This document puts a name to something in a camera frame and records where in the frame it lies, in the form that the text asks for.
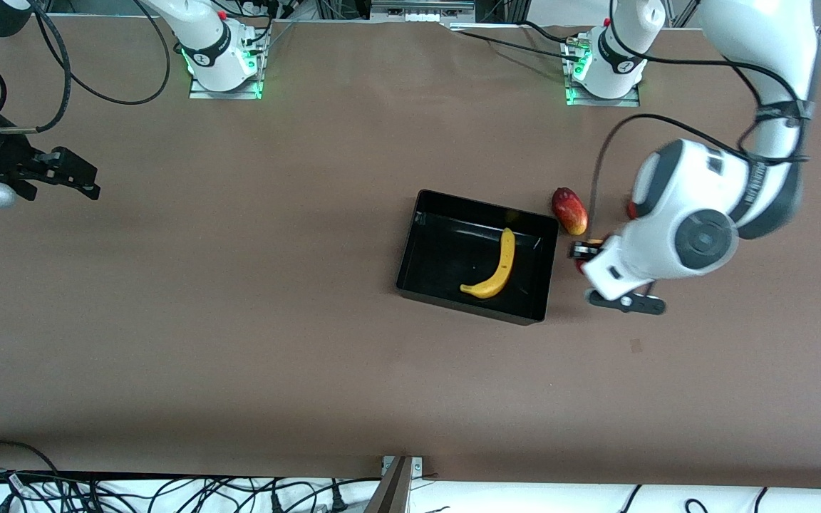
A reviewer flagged red apple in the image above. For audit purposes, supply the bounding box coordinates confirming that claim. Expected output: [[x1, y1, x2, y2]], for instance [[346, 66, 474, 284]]
[[573, 239, 605, 277]]

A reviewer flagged yellow banana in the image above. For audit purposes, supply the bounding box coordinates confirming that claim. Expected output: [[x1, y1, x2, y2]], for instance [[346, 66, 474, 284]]
[[460, 227, 517, 300]]

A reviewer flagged black rectangular plastic tray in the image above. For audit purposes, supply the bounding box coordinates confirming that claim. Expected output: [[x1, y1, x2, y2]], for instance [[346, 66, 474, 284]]
[[395, 189, 561, 326]]

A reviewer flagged red yellow mango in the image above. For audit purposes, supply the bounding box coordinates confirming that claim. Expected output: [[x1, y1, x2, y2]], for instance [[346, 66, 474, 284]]
[[552, 187, 589, 237]]

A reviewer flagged white power strip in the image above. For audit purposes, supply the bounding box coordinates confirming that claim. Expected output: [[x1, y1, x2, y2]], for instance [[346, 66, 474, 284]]
[[371, 0, 477, 24]]

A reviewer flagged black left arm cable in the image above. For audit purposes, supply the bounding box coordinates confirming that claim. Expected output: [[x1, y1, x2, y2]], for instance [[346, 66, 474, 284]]
[[587, 14, 814, 239]]

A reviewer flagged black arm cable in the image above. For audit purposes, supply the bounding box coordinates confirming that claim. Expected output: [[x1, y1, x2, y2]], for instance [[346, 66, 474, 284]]
[[26, 0, 172, 135], [587, 14, 814, 239]]

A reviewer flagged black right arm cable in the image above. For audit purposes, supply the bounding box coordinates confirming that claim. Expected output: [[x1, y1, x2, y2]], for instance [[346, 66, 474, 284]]
[[26, 0, 172, 135]]

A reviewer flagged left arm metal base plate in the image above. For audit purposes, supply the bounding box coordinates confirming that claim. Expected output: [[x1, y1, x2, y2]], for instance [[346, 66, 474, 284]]
[[565, 84, 641, 108]]

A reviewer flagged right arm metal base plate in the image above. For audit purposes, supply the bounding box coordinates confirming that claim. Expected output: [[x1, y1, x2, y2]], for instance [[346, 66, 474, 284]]
[[188, 77, 264, 100]]

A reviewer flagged black cable on table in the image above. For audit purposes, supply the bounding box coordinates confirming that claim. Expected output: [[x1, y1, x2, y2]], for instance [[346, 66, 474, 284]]
[[453, 28, 584, 63]]

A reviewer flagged grey aluminium post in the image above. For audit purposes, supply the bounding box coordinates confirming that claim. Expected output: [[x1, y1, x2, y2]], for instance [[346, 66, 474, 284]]
[[364, 456, 415, 513]]

